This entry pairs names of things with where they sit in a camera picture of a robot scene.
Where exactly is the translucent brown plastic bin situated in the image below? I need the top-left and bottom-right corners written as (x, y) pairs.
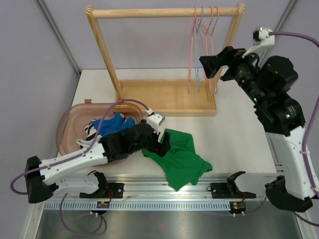
top-left (56, 100), bottom-right (147, 155)

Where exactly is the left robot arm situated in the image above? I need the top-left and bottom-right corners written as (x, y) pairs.
top-left (24, 120), bottom-right (171, 204)

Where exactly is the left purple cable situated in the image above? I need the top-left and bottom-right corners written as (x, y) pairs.
top-left (9, 99), bottom-right (153, 235)

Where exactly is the pink hanger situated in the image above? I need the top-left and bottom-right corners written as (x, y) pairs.
top-left (187, 6), bottom-right (201, 93)
top-left (205, 6), bottom-right (221, 95)
top-left (201, 6), bottom-right (213, 94)

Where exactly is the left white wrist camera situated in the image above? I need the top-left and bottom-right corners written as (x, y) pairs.
top-left (146, 108), bottom-right (165, 134)

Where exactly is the wooden clothes rack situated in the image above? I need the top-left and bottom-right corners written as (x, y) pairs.
top-left (85, 3), bottom-right (245, 117)

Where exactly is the white slotted cable duct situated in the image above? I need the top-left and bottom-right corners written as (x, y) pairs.
top-left (44, 200), bottom-right (230, 211)

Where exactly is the blue tank top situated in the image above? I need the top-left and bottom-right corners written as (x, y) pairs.
top-left (99, 113), bottom-right (136, 137)

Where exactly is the right aluminium frame post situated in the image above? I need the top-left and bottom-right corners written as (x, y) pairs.
top-left (264, 0), bottom-right (299, 63)

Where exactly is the aluminium frame post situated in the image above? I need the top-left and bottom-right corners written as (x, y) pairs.
top-left (35, 0), bottom-right (81, 77)
top-left (264, 0), bottom-right (299, 63)

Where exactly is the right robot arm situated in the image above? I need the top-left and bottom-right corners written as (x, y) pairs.
top-left (199, 46), bottom-right (319, 213)

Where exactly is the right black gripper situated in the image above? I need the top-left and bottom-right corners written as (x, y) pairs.
top-left (200, 46), bottom-right (266, 106)

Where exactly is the left aluminium frame post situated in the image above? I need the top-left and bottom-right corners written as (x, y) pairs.
top-left (35, 0), bottom-right (81, 77)

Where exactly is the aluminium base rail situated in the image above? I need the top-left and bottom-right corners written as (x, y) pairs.
top-left (40, 171), bottom-right (279, 202)

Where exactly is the black white striped tank top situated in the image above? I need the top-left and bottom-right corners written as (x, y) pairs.
top-left (76, 117), bottom-right (111, 148)

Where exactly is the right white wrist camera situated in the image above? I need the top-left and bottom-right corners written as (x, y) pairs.
top-left (242, 26), bottom-right (275, 58)

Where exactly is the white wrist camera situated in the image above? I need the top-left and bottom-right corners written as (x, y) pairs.
top-left (146, 108), bottom-right (165, 134)
top-left (242, 26), bottom-right (275, 58)

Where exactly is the green tank top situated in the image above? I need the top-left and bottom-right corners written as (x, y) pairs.
top-left (142, 128), bottom-right (213, 191)

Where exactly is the light blue hanger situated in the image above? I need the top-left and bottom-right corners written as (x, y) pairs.
top-left (194, 7), bottom-right (204, 92)

